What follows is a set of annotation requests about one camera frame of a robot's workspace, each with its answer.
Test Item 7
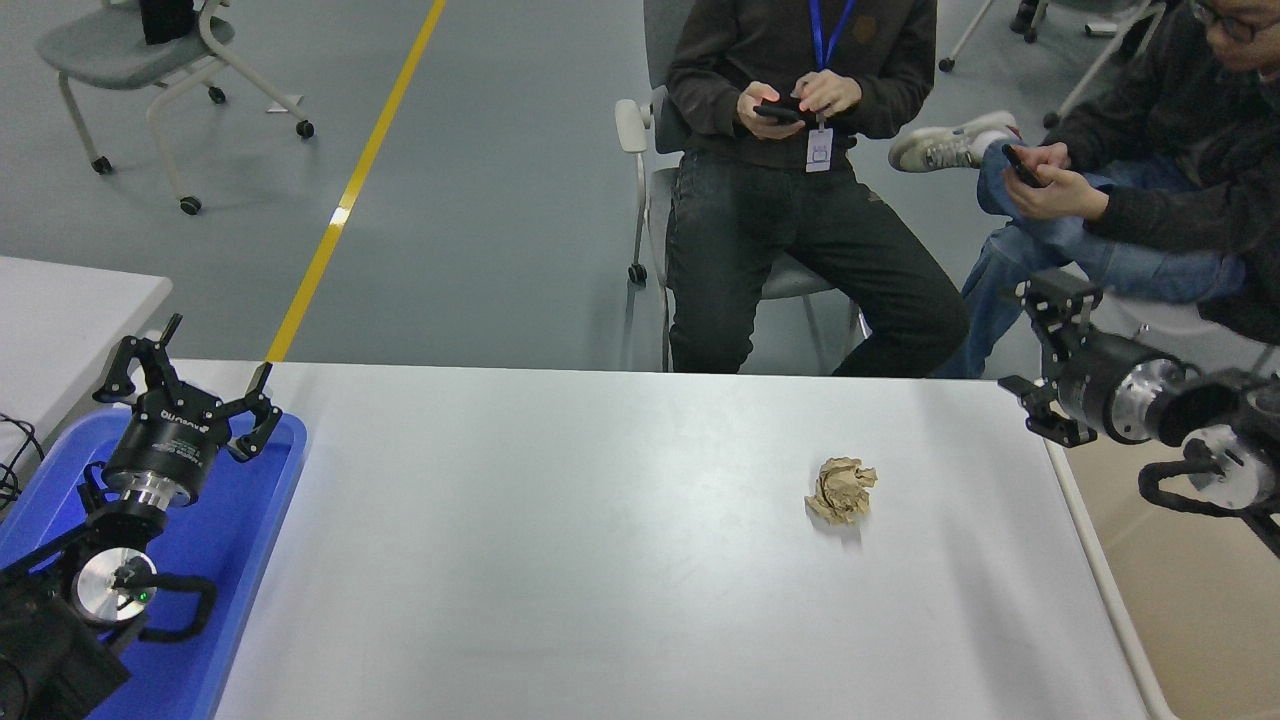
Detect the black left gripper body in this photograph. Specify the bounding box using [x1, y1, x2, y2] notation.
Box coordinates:
[104, 392, 233, 498]

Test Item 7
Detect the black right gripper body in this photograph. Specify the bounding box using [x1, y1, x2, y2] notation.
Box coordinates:
[1055, 330, 1151, 443]

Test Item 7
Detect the tan paper ball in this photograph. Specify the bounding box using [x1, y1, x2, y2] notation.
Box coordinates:
[804, 456, 879, 525]

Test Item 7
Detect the person's left hand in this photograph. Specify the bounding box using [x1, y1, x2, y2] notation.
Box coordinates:
[790, 70, 863, 119]
[1003, 165, 1111, 223]

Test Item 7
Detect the person's right hand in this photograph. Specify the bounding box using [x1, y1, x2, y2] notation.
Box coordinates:
[1018, 141, 1072, 176]
[737, 82, 807, 141]

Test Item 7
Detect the blue plastic tray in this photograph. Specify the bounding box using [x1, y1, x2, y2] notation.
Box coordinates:
[0, 408, 309, 720]

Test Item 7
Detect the white side table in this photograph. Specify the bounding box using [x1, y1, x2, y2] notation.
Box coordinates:
[0, 254, 175, 471]

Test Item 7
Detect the seated person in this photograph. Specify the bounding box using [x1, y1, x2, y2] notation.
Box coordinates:
[663, 0, 971, 379]
[888, 0, 1280, 379]

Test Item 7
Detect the white-legged rolling chair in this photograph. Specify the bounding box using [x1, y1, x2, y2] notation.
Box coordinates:
[938, 0, 1169, 129]

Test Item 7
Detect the large pale bin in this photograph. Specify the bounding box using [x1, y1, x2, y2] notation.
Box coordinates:
[1040, 378, 1280, 720]

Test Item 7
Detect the black bag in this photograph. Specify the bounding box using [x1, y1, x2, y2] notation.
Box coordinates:
[138, 0, 198, 46]

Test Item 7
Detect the grey chair with white armrest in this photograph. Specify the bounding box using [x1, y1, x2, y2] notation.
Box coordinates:
[615, 0, 871, 373]

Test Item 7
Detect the black cable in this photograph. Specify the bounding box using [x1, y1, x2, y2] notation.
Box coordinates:
[0, 413, 46, 516]

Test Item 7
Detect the blue lanyard with badge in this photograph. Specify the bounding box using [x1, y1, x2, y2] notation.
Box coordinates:
[805, 0, 858, 174]

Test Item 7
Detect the grey chair with white frame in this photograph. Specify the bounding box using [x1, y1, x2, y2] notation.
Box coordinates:
[36, 0, 317, 215]

